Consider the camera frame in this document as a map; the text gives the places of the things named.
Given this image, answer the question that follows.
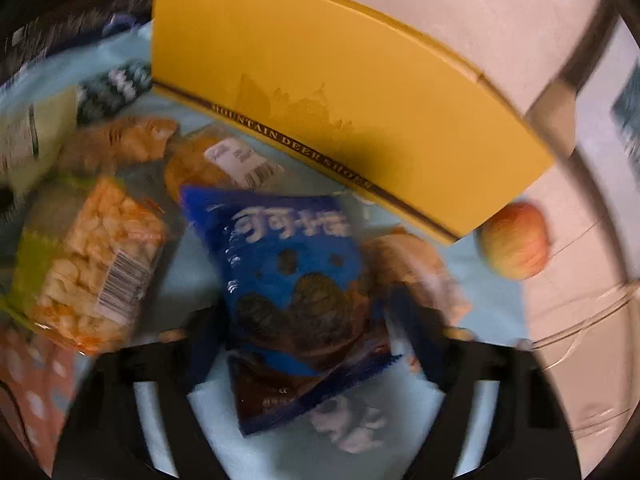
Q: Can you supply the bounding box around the red yellow apple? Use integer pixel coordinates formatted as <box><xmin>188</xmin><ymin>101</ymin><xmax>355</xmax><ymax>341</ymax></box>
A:
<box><xmin>477</xmin><ymin>201</ymin><xmax>551</xmax><ymax>281</ymax></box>

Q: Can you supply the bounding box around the orange white-spotted packet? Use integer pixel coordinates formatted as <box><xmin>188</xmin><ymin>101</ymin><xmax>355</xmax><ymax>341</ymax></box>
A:
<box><xmin>0</xmin><ymin>330</ymin><xmax>76</xmax><ymax>476</ymax></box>

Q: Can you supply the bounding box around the blue chocolate cookie packet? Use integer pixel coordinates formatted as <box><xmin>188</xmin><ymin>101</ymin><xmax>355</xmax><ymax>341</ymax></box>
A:
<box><xmin>180</xmin><ymin>185</ymin><xmax>401</xmax><ymax>436</ymax></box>

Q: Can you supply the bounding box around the bread with barcode label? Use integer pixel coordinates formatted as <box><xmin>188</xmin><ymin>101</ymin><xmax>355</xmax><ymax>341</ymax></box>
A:
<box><xmin>165</xmin><ymin>127</ymin><xmax>286</xmax><ymax>206</ymax></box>

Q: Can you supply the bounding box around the yellow cardboard box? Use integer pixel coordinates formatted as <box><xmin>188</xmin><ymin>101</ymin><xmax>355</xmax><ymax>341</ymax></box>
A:
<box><xmin>151</xmin><ymin>0</ymin><xmax>556</xmax><ymax>246</ymax></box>

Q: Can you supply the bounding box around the light blue printed cloth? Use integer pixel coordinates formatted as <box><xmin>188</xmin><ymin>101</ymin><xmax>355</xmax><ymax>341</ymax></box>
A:
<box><xmin>0</xmin><ymin>20</ymin><xmax>531</xmax><ymax>480</ymax></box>

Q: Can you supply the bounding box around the cardboard corner protector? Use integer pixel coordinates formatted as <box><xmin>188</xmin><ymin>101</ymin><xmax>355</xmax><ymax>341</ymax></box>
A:
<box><xmin>525</xmin><ymin>77</ymin><xmax>581</xmax><ymax>158</ymax></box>

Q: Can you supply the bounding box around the clear wrapped layered pastry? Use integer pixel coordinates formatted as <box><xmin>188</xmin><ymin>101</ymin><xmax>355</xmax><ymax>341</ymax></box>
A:
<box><xmin>362</xmin><ymin>227</ymin><xmax>473</xmax><ymax>331</ymax></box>

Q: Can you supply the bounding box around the green black zigzag packet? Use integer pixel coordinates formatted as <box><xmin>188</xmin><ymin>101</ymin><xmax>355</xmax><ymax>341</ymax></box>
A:
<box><xmin>77</xmin><ymin>60</ymin><xmax>153</xmax><ymax>126</ymax></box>

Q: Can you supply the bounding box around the orange cracker snack packet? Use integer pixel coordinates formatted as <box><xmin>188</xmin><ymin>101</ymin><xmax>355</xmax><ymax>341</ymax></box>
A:
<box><xmin>0</xmin><ymin>175</ymin><xmax>168</xmax><ymax>356</ymax></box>

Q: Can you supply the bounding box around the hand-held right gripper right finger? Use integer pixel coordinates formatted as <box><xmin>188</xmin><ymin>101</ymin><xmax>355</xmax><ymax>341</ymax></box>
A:
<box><xmin>390</xmin><ymin>280</ymin><xmax>583</xmax><ymax>480</ymax></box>

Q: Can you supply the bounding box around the dark carved wooden screen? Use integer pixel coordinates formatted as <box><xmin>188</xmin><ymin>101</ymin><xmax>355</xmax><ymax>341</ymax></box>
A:
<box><xmin>0</xmin><ymin>0</ymin><xmax>251</xmax><ymax>81</ymax></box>

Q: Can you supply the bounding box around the pale green snack packet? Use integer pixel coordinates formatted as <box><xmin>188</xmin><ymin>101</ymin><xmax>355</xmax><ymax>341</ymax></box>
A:
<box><xmin>0</xmin><ymin>85</ymin><xmax>81</xmax><ymax>196</ymax></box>

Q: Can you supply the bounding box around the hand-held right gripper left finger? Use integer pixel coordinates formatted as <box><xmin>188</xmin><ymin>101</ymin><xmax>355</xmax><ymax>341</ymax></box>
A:
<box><xmin>52</xmin><ymin>305</ymin><xmax>231</xmax><ymax>480</ymax></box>

